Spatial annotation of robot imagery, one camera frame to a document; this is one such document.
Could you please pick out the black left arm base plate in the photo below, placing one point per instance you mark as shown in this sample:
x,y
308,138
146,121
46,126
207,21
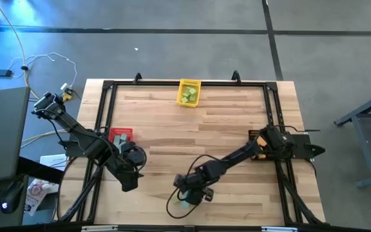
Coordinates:
x,y
72,149

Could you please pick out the yellow plastic basket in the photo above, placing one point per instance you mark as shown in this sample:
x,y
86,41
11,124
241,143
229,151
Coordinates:
x,y
188,81

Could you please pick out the grey metal table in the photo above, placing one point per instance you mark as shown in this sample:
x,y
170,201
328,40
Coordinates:
x,y
365,151

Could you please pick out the black plastic basket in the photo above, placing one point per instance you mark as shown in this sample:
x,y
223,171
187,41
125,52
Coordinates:
x,y
252,132

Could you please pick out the black metal table frame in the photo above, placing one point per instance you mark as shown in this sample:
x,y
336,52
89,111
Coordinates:
x,y
156,84

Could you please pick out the red plastic basket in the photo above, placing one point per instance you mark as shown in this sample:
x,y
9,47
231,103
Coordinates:
x,y
121,130

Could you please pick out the printed snack bag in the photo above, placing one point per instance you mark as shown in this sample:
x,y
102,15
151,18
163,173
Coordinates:
x,y
35,193

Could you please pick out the white paper sheet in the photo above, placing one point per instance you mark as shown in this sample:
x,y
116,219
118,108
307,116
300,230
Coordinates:
x,y
51,160

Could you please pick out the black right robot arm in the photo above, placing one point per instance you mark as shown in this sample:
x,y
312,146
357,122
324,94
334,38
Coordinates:
x,y
237,156

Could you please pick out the black desk bar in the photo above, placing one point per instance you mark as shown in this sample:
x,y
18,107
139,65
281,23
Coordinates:
x,y
40,169

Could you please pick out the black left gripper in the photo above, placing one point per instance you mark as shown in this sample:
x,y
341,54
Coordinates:
x,y
128,180

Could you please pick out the yellow and white plug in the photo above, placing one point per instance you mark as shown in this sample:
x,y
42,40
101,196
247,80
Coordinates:
x,y
67,96

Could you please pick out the grey desk panel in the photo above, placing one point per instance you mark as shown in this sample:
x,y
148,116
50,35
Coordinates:
x,y
2,135

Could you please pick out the black table clamp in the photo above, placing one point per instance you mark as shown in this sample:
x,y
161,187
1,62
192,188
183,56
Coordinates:
x,y
236,73
137,74

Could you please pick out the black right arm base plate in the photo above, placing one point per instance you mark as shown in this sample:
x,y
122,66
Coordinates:
x,y
301,145

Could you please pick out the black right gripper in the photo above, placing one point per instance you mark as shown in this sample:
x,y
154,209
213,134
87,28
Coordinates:
x,y
194,187

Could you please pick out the silver metal bracket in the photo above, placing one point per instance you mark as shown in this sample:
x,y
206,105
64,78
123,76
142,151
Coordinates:
x,y
279,229
98,228

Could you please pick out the turquoise wooden cube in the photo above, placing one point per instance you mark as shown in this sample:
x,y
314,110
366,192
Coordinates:
x,y
117,140
124,137

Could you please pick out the black computer mouse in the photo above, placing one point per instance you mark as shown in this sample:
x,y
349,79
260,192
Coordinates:
x,y
11,196

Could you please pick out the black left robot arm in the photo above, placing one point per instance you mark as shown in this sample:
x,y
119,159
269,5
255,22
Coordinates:
x,y
76,132

